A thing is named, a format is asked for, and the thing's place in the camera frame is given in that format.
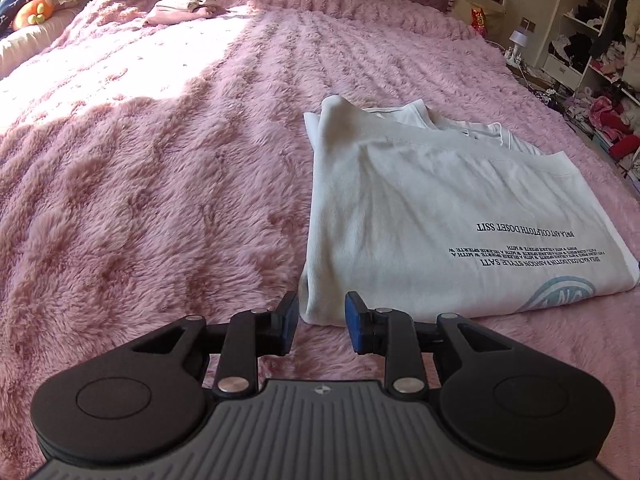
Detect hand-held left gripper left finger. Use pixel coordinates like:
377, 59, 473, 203
131, 291, 301, 398

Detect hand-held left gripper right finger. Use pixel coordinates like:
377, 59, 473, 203
344, 290, 507, 397

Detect white printed sweatshirt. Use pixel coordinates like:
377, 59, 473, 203
298, 94, 640, 329

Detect pile of pink clothes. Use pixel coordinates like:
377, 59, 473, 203
572, 85, 640, 162

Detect folded pink and white clothes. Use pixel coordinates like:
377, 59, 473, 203
145, 0, 224, 26

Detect pink fuzzy blanket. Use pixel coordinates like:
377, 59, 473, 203
0, 0, 640, 466

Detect white open shelf unit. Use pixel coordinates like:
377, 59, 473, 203
537, 0, 640, 107

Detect cream long pillow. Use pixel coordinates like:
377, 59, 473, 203
0, 2, 84, 79

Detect orange plush toy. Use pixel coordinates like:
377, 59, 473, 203
12, 0, 57, 29

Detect blue floral cloth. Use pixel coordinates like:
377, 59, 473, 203
0, 0, 42, 31

